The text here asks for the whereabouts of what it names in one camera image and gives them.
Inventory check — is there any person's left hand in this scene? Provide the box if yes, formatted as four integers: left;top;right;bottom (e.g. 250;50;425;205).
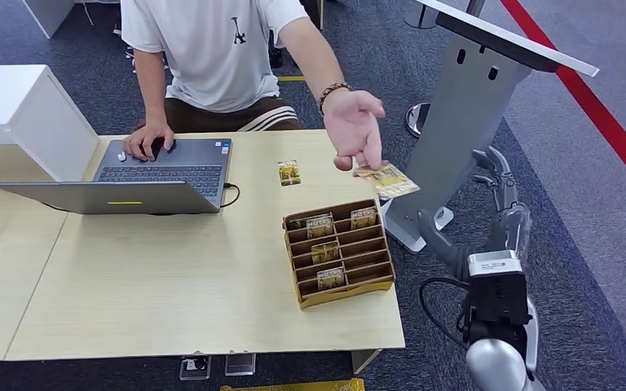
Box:
320;89;387;173

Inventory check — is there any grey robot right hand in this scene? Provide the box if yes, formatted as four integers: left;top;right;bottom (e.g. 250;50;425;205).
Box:
417;144;533;283

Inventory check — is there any person's right hand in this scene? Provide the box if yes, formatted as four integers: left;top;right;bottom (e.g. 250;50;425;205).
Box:
122;119;176;163

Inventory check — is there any gold hotel key card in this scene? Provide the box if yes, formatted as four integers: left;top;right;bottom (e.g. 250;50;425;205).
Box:
353;161;421;200
311;240;341;266
315;266;346;292
306;213;336;239
350;206;379;231
277;159;302;187

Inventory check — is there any person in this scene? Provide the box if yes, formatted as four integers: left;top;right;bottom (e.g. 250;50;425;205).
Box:
112;0;387;173

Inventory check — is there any brown slotted card holder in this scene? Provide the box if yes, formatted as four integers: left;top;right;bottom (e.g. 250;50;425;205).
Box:
282;198;397;310

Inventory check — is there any grey open laptop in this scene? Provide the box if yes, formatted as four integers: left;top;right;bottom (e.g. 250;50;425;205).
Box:
0;137;234;216

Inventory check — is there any chrome round stanchion base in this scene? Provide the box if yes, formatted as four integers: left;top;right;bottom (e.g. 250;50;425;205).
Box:
404;102;433;138

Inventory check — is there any grey kiosk stand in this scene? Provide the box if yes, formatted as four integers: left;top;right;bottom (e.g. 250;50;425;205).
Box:
380;0;600;255

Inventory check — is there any white cabinet box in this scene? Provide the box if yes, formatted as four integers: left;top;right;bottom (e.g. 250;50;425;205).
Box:
0;64;101;183

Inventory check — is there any white furniture block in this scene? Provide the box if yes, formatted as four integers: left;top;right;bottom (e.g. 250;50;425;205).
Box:
21;0;122;40

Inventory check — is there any clear floor socket plate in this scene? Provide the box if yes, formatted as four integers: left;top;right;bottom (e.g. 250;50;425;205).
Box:
224;353;258;377

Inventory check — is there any beaded wrist bracelet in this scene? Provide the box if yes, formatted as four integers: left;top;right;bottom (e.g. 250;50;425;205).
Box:
317;81;354;116

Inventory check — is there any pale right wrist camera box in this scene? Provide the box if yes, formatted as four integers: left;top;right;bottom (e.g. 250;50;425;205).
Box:
463;249;531;327

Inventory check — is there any black laptop power cable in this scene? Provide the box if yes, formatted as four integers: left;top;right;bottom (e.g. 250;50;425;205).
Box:
219;182;242;210

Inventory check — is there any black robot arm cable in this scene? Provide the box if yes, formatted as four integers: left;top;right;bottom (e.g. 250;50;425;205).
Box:
418;276;472;349

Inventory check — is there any thin black desk cable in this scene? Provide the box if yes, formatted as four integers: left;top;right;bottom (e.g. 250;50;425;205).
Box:
0;169;71;214

